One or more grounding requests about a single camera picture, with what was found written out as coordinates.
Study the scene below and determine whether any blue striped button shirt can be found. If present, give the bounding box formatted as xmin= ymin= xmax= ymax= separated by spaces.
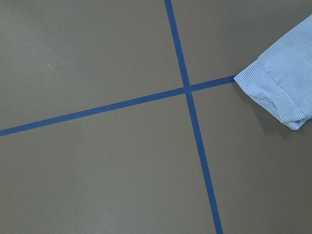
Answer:
xmin=234 ymin=16 xmax=312 ymax=130

